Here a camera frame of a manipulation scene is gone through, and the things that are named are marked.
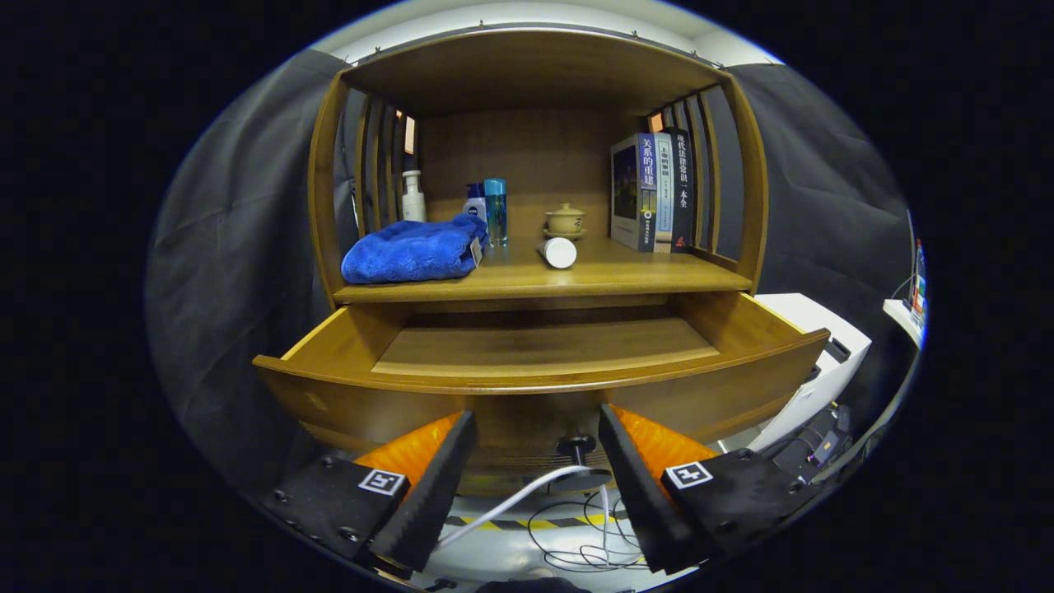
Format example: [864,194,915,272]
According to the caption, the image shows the white cream tube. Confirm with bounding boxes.
[537,236,578,270]

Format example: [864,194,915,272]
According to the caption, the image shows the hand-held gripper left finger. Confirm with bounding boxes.
[262,409,478,575]

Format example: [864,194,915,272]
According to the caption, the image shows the white cable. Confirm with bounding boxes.
[436,465,612,565]

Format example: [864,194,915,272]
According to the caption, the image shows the clear blue bottle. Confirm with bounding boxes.
[483,178,509,246]

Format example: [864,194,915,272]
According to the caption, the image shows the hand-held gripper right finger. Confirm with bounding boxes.
[598,404,812,575]

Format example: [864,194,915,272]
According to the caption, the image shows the wooden cabinet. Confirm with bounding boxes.
[307,29,769,310]

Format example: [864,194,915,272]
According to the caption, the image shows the wooden drawer with black knob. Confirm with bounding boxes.
[253,290,831,495]

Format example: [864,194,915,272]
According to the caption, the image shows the book with blue spine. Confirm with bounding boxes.
[610,134,658,253]

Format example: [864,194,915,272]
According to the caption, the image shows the black electronics box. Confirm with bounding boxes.
[770,404,853,474]

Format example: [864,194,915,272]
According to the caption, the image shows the yellow black hazard tape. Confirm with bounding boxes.
[445,515,627,530]

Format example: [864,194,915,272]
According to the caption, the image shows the white pump bottle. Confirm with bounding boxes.
[401,170,427,223]

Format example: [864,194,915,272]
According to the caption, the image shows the lidded ceramic tea cup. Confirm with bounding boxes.
[543,203,588,240]

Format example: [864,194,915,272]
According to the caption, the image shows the white shelf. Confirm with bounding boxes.
[883,298,925,347]

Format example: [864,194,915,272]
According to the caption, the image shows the wooden countertop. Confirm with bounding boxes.
[333,235,754,304]

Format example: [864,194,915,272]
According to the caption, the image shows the blue towel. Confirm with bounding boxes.
[341,214,488,285]

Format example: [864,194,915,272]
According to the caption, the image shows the black cables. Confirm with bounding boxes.
[527,490,651,571]

